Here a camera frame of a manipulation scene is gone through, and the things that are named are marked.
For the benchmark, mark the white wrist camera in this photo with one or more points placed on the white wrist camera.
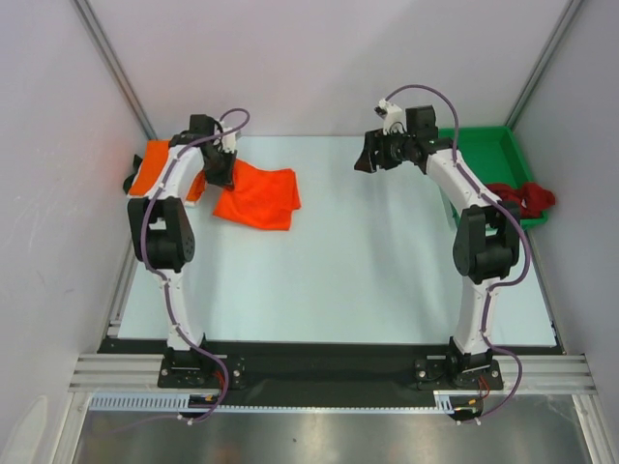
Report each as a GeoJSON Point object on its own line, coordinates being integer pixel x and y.
{"type": "Point", "coordinates": [392, 117]}
{"type": "Point", "coordinates": [229, 140]}

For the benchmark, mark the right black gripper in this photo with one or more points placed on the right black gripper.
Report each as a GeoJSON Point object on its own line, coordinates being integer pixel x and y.
{"type": "Point", "coordinates": [378, 151]}

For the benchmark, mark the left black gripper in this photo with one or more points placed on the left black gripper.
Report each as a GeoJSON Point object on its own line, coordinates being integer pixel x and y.
{"type": "Point", "coordinates": [225, 179]}

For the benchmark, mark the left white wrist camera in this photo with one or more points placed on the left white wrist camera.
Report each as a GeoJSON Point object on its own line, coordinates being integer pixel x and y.
{"type": "Point", "coordinates": [229, 140]}

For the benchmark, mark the dark red t shirt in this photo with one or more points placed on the dark red t shirt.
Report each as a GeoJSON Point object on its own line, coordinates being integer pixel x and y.
{"type": "Point", "coordinates": [532, 199]}

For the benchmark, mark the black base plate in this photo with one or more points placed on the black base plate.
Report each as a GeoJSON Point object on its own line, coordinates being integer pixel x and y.
{"type": "Point", "coordinates": [324, 376]}

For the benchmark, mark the light blue cable duct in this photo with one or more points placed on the light blue cable duct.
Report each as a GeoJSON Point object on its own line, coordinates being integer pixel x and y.
{"type": "Point", "coordinates": [186, 404]}

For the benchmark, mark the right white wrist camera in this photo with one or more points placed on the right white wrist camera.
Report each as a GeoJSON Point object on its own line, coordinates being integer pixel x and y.
{"type": "Point", "coordinates": [392, 117]}

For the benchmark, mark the folded orange t shirt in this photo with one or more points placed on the folded orange t shirt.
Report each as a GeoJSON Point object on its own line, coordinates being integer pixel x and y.
{"type": "Point", "coordinates": [151, 169]}

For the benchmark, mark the green plastic bin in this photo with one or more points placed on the green plastic bin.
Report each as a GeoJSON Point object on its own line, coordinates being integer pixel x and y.
{"type": "Point", "coordinates": [494, 156]}

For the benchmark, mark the orange t shirt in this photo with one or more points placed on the orange t shirt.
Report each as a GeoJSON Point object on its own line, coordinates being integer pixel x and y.
{"type": "Point", "coordinates": [261, 199]}
{"type": "Point", "coordinates": [151, 169]}

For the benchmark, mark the left aluminium corner post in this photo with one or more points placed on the left aluminium corner post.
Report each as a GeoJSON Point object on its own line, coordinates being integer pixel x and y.
{"type": "Point", "coordinates": [103, 45]}

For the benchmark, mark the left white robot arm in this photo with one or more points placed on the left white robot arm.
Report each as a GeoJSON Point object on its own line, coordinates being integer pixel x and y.
{"type": "Point", "coordinates": [163, 238]}

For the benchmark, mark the aluminium front rail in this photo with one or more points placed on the aluminium front rail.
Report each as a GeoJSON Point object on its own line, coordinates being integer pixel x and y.
{"type": "Point", "coordinates": [541, 374]}

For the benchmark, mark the folded black t shirt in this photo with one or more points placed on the folded black t shirt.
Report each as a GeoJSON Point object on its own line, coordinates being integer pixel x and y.
{"type": "Point", "coordinates": [129, 180]}

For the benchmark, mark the aluminium corner post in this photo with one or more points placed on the aluminium corner post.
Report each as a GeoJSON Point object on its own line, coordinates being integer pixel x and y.
{"type": "Point", "coordinates": [103, 45]}
{"type": "Point", "coordinates": [558, 34]}

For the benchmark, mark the right aluminium corner post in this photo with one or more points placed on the right aluminium corner post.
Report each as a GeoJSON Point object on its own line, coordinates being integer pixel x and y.
{"type": "Point", "coordinates": [558, 34]}

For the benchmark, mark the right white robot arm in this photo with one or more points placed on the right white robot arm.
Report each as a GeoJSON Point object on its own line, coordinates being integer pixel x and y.
{"type": "Point", "coordinates": [488, 237]}

